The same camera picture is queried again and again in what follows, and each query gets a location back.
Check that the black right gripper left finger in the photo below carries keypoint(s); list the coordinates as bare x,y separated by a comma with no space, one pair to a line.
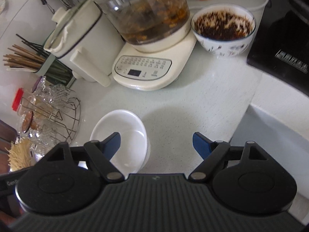
69,179

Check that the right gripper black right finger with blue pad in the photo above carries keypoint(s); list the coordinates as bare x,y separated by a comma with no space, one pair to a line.
245,179

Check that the white ceramic bowl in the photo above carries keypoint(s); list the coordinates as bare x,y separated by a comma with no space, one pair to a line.
134,150

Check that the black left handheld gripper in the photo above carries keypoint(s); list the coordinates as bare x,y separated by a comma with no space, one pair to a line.
9,202

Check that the dried noodle bundle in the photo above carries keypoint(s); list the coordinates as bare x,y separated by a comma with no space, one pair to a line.
19,154

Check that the amber glass saucer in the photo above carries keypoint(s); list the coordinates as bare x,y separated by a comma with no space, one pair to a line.
28,118

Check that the brown wooden cutting board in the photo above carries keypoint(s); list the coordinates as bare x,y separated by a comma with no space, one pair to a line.
8,135

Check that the red lid plastic jar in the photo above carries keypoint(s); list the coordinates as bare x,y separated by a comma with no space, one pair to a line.
23,102

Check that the green chopstick holder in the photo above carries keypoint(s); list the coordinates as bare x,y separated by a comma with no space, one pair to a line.
56,72

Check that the cream kettle base panel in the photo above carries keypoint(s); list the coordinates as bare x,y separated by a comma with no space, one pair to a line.
152,71

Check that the brown chopsticks bundle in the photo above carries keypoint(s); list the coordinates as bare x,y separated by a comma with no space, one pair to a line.
21,58

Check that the black induction cooktop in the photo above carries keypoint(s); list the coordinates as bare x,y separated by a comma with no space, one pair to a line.
280,47

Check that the white electric cooking pot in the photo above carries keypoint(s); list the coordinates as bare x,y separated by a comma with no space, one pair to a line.
85,41

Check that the patterned bowl dark contents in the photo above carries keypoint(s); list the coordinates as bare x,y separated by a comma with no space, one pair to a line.
224,30

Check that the glass health kettle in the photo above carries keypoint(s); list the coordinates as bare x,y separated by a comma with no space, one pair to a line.
145,21

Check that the wire glass rack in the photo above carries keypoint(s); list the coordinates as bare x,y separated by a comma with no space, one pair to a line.
57,114

